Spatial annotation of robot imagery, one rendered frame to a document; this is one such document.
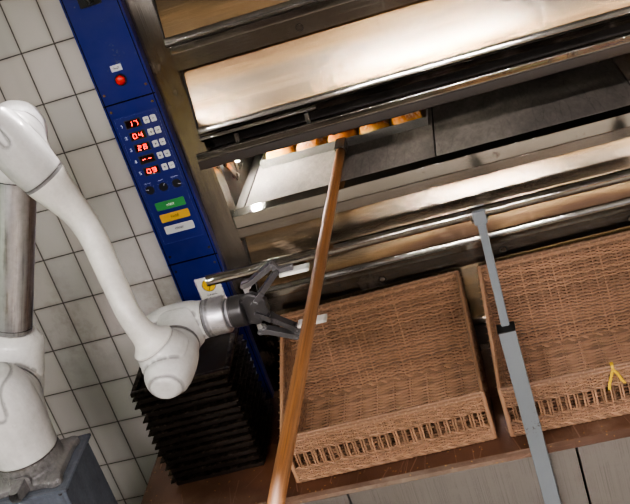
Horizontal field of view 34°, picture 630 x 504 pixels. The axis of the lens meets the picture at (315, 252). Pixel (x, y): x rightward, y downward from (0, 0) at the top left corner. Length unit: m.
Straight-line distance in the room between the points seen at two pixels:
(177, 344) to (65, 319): 1.05
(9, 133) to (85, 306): 1.11
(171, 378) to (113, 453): 1.30
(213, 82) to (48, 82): 0.46
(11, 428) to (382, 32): 1.38
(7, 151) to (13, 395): 0.54
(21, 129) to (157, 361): 0.57
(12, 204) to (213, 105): 0.71
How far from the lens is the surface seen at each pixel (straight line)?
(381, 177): 2.93
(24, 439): 2.42
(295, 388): 1.99
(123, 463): 3.54
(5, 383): 2.39
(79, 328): 3.29
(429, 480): 2.76
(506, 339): 2.47
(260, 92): 2.86
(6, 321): 2.54
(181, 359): 2.27
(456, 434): 2.74
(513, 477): 2.76
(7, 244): 2.47
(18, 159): 2.24
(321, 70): 2.83
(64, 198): 2.28
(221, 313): 2.37
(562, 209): 2.97
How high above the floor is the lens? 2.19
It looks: 23 degrees down
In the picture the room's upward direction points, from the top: 19 degrees counter-clockwise
